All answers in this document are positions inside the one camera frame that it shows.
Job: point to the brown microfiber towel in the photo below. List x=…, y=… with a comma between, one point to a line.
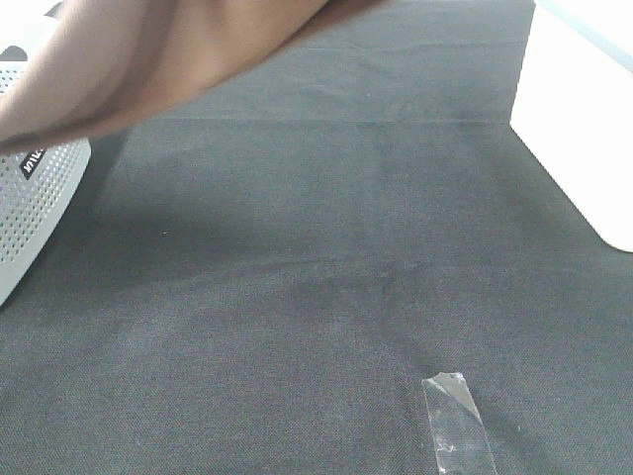
x=112, y=64

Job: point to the black table cloth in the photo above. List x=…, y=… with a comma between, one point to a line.
x=260, y=281

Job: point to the clear adhesive tape strip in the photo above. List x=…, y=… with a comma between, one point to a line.
x=460, y=440

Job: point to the white perforated plastic basket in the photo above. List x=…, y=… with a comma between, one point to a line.
x=36, y=186

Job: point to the white plastic bin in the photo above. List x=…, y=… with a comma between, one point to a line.
x=573, y=108

